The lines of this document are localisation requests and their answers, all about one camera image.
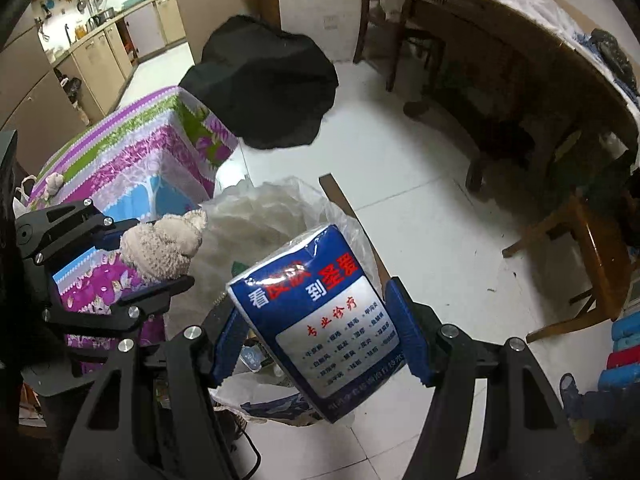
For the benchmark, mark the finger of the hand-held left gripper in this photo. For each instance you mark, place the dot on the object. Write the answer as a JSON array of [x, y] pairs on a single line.
[[70, 230], [145, 300]]

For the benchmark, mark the translucent plastic bin bag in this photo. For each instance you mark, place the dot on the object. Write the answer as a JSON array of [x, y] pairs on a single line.
[[250, 210]]

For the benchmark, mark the wooden chair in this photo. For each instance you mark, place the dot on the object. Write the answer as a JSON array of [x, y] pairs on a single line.
[[395, 35]]

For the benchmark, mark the wooden stool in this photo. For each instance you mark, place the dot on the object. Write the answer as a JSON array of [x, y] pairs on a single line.
[[595, 260]]

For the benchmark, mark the beige kitchen base cabinets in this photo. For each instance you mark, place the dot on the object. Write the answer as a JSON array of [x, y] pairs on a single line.
[[175, 20]]

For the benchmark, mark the grey refrigerator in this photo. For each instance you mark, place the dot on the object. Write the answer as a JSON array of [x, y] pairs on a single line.
[[30, 90]]

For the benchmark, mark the blue white tissue pack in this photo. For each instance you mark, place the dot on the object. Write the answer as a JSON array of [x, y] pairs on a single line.
[[320, 320]]

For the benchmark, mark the beige plush toy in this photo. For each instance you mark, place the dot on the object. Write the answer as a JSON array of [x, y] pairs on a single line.
[[160, 250]]

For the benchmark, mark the dark clothes pile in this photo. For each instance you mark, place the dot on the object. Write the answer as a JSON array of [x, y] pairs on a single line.
[[610, 55]]

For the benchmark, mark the large wooden table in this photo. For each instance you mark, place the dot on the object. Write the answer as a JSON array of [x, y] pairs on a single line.
[[500, 60]]

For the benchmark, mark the black cover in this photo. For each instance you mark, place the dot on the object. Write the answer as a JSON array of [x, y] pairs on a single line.
[[265, 80]]

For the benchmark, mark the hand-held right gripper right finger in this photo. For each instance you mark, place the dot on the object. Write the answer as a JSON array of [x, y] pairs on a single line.
[[407, 332]]

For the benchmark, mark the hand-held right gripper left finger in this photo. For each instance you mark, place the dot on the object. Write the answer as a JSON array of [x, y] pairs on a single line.
[[227, 345]]

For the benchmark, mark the blue red foam rolls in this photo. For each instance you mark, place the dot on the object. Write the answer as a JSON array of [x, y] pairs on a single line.
[[622, 355]]

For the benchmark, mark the floral striped tablecloth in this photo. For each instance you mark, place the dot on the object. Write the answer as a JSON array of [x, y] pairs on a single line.
[[150, 140]]

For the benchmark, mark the blue slipper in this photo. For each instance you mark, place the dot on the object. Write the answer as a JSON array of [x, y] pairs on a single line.
[[575, 405]]

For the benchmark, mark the white plastic carrier bag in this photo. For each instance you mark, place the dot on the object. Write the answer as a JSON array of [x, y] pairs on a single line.
[[22, 197]]

